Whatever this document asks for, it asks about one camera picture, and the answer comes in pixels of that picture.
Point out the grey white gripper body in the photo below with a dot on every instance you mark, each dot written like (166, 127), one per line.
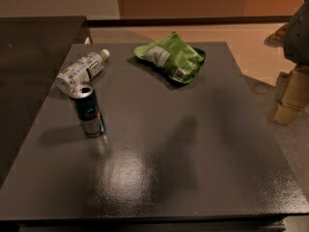
(297, 38)

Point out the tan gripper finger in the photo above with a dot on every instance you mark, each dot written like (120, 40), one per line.
(292, 95)

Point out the green rice chip bag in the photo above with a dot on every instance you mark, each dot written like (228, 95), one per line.
(178, 60)

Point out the blue silver redbull can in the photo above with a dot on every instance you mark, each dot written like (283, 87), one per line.
(84, 100)

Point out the clear plastic water bottle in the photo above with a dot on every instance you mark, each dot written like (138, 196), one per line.
(84, 69)

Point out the dark side cabinet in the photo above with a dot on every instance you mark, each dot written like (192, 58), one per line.
(32, 51)

